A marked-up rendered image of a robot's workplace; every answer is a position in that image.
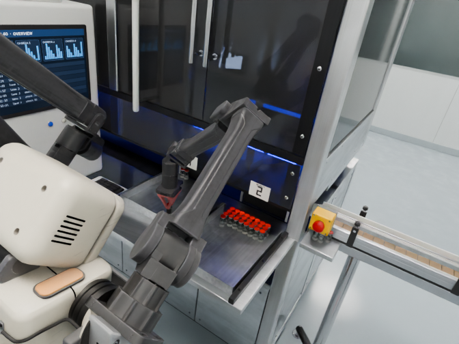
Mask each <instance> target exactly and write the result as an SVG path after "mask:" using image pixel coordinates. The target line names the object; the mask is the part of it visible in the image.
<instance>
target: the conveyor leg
mask: <svg viewBox="0 0 459 344"><path fill-rule="evenodd" d="M359 263H360V260H358V259H356V258H354V257H352V256H350V255H348V256H347V259H346V262H345V264H344V266H343V269H342V272H341V274H340V276H339V279H338V282H337V284H336V286H335V289H334V292H333V295H332V296H331V299H330V302H329V305H328V306H327V309H326V312H325V314H324V317H323V319H322V322H321V324H320V327H319V329H318V332H317V335H316V337H315V339H314V342H313V344H325V343H326V340H327V338H328V336H329V333H330V331H331V328H332V327H333V324H334V322H335V319H336V317H337V314H338V313H339V310H340V308H341V305H342V303H343V301H344V298H345V296H346V293H347V291H348V288H349V286H350V284H351V282H352V279H353V277H354V274H355V272H356V270H357V268H358V265H359Z"/></svg>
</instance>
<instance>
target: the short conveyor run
mask: <svg viewBox="0 0 459 344"><path fill-rule="evenodd" d="M323 206H325V207H328V208H331V209H332V210H335V211H337V212H338V214H337V218H336V219H335V223H334V225H333V228H332V229H331V231H333V237H332V239H333V240H335V241H337V242H340V243H341V246H340V248H339V251H341V252H343V253H346V254H347V255H350V256H352V257H354V258H356V259H358V260H360V261H363V262H365V263H367V264H369V265H371V266H374V267H375V268H378V269H380V270H382V271H384V272H386V273H389V274H391V275H393V276H395V277H398V278H400V279H402V280H403V281H406V282H408V283H410V284H412V285H415V286H417V287H419V288H421V289H423V290H426V291H428V292H430V293H432V294H434V295H436V296H438V297H440V298H443V299H445V300H447V301H449V302H452V303H454V304H456V305H458V306H459V256H458V255H455V254H453V253H451V252H448V251H446V250H443V249H441V248H438V247H436V246H433V245H431V244H429V243H426V242H423V241H421V240H418V239H416V238H414V237H411V236H409V235H406V234H404V233H401V232H399V231H396V230H394V229H392V228H389V227H386V226H384V225H382V224H379V223H376V222H374V221H372V220H370V219H367V218H366V214H367V212H366V211H367V210H368V208H369V207H368V206H366V205H364V206H363V210H361V212H360V214H359V215H357V214H354V213H352V212H349V211H348V210H345V209H342V208H340V207H337V206H335V205H332V204H330V203H327V202H326V201H324V203H323Z"/></svg>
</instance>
